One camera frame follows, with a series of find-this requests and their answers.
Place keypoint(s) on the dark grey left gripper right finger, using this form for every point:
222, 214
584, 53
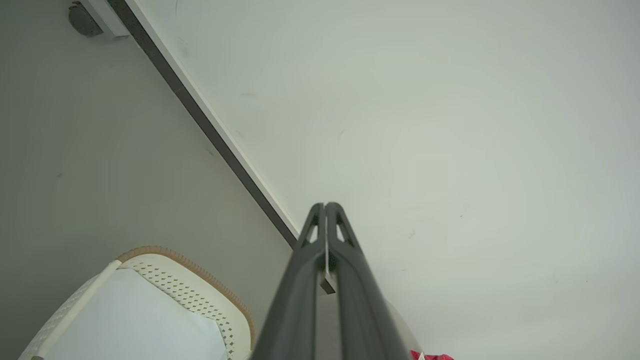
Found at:
362, 310

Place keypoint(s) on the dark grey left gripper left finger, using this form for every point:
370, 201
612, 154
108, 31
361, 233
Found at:
295, 300

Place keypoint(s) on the white perforated laundry basket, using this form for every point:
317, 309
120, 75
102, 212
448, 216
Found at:
200, 295

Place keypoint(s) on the red garment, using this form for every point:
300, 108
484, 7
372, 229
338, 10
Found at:
432, 356

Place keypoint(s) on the black white baseboard strip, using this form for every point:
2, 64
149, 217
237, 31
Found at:
210, 127

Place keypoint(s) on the black caster wheel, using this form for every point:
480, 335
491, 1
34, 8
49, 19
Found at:
84, 20

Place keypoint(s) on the grey metal partition frame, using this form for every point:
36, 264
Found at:
107, 17

